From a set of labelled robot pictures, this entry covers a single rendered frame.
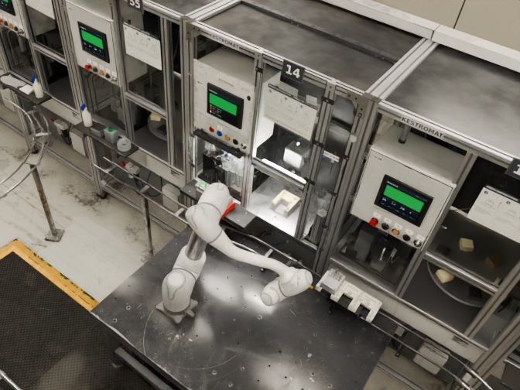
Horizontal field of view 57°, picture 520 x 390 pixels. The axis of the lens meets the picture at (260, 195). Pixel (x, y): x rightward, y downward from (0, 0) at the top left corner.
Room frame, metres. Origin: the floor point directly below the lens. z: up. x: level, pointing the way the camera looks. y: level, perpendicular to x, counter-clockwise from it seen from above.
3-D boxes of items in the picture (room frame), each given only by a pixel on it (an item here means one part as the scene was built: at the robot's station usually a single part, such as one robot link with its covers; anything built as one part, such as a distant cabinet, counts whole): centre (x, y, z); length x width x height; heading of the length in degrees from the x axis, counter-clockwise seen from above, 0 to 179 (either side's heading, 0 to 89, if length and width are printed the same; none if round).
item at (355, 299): (1.63, -0.59, 0.84); 0.36 x 0.14 x 0.10; 60
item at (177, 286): (1.54, 0.40, 0.85); 0.18 x 0.16 x 0.22; 169
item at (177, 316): (1.52, 0.39, 0.71); 0.22 x 0.18 x 0.06; 60
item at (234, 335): (1.50, -0.02, 0.66); 1.50 x 1.06 x 0.04; 60
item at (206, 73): (2.38, 0.22, 1.60); 0.42 x 0.29 x 0.46; 60
